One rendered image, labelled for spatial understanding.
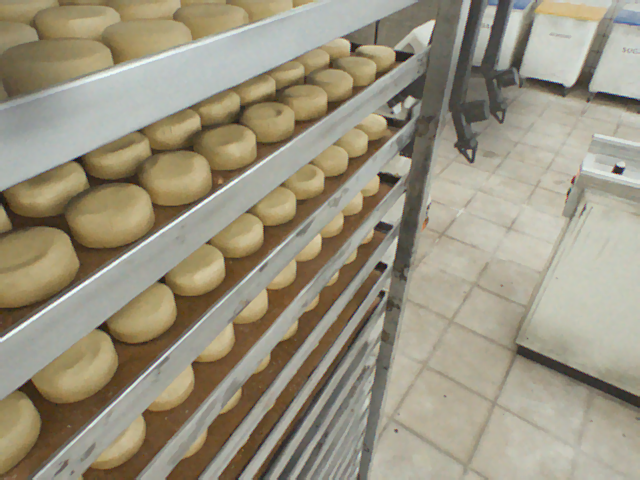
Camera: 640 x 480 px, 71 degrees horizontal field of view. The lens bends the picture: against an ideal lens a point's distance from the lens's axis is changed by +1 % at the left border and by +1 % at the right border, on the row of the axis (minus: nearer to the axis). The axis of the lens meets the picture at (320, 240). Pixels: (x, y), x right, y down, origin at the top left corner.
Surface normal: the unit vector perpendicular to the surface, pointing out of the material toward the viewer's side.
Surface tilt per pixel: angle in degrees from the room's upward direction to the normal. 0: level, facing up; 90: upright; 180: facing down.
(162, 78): 90
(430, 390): 0
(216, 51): 90
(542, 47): 92
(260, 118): 0
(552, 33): 92
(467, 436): 0
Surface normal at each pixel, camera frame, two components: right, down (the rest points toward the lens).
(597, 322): -0.54, 0.51
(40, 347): 0.86, 0.33
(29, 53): 0.03, -0.78
